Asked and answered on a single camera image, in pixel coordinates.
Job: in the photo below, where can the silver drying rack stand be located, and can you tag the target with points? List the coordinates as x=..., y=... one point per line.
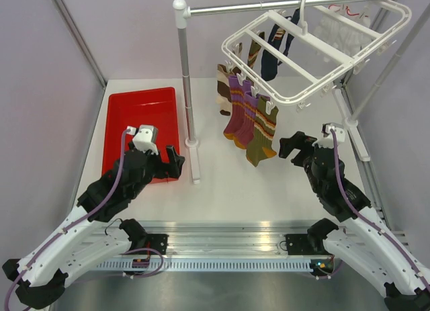
x=182, y=13

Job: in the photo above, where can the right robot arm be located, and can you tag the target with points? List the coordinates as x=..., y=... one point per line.
x=359, y=237

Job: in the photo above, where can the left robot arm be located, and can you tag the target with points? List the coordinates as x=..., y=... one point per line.
x=42, y=277

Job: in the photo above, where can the purple striped sock front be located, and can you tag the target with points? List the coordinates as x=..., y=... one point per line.
x=245, y=134

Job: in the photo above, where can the white slotted cable duct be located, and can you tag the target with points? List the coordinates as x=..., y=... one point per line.
x=207, y=265

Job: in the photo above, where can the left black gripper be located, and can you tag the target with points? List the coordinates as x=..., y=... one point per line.
x=173, y=168

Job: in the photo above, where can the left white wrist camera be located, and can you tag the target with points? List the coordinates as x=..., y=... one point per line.
x=143, y=138

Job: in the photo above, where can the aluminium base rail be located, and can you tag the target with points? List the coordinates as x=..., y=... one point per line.
x=226, y=239

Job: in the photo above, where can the red plastic bin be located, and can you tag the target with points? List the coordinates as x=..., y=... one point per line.
x=151, y=118

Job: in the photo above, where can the olive green striped sock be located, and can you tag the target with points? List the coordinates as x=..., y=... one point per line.
x=260, y=147

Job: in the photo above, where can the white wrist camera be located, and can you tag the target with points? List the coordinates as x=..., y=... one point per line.
x=332, y=134
x=143, y=138

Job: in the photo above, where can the brown cream striped sock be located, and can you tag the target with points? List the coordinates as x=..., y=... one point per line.
x=223, y=98

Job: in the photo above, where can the white clip sock hanger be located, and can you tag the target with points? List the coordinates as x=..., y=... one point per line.
x=342, y=61

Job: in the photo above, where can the olive brown patterned sock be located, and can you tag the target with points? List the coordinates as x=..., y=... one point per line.
x=254, y=49

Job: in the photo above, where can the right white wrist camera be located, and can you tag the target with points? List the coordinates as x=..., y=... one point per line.
x=332, y=134

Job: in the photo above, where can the purple striped sock back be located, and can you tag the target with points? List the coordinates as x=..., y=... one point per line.
x=237, y=94

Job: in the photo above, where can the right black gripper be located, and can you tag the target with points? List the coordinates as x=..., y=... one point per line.
x=298, y=140

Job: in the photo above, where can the white fluffy socks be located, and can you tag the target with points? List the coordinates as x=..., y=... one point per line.
x=344, y=38

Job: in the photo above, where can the purple striped sock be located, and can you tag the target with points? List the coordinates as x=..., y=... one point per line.
x=245, y=134
x=237, y=94

